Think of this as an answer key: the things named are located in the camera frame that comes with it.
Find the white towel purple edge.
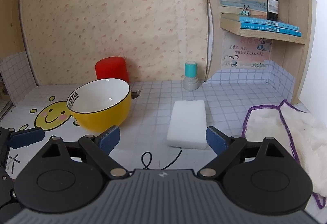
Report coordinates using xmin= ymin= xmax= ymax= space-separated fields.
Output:
xmin=241 ymin=99 xmax=327 ymax=209

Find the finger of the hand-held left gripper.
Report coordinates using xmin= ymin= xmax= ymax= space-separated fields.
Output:
xmin=6 ymin=127 xmax=46 ymax=149

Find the yellow bowl white inside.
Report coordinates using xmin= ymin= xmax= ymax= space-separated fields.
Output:
xmin=67 ymin=78 xmax=132 ymax=133

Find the pink cartoon wall poster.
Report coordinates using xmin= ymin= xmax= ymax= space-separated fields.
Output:
xmin=221 ymin=34 xmax=272 ymax=69

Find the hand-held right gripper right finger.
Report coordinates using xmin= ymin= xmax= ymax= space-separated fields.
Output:
xmin=198 ymin=126 xmax=293 ymax=178

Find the white wall cable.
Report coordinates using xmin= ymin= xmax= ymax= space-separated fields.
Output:
xmin=204 ymin=0 xmax=215 ymax=81

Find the white sponge block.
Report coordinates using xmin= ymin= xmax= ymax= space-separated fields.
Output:
xmin=166 ymin=100 xmax=207 ymax=149

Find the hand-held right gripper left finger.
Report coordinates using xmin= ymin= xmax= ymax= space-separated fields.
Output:
xmin=33 ymin=126 xmax=129 ymax=179

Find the blue book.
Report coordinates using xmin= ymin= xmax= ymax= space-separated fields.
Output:
xmin=239 ymin=16 xmax=300 ymax=30
xmin=241 ymin=22 xmax=302 ymax=37

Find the thin black cable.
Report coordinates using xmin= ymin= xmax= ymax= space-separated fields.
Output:
xmin=141 ymin=149 xmax=182 ymax=170

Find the red cylindrical speaker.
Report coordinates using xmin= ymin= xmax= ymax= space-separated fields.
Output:
xmin=95 ymin=57 xmax=129 ymax=84

